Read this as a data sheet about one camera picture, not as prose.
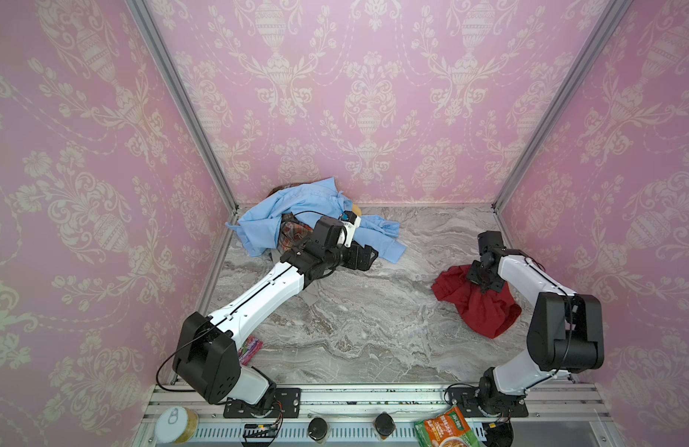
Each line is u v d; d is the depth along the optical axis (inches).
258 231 38.2
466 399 29.2
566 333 17.7
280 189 42.1
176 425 26.4
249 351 32.0
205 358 16.2
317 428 24.6
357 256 27.4
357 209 45.5
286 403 29.1
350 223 27.8
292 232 36.2
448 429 27.0
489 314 33.8
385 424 25.6
